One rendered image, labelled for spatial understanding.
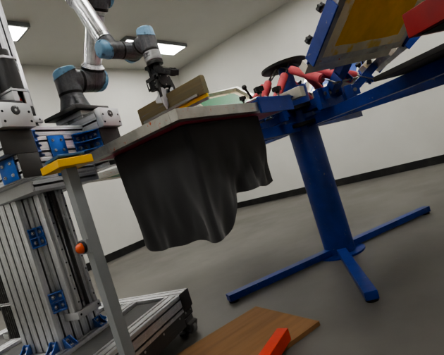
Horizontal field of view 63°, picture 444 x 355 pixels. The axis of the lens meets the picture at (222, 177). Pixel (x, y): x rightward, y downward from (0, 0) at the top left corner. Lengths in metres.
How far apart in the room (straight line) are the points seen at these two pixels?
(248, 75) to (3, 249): 5.39
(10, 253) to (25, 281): 0.14
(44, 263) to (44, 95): 4.26
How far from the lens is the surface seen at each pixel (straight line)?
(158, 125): 1.23
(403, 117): 5.68
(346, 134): 5.90
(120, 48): 1.68
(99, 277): 1.36
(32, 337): 1.98
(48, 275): 1.82
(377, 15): 1.94
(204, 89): 1.46
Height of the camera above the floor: 0.75
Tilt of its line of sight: 1 degrees down
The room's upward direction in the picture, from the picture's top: 17 degrees counter-clockwise
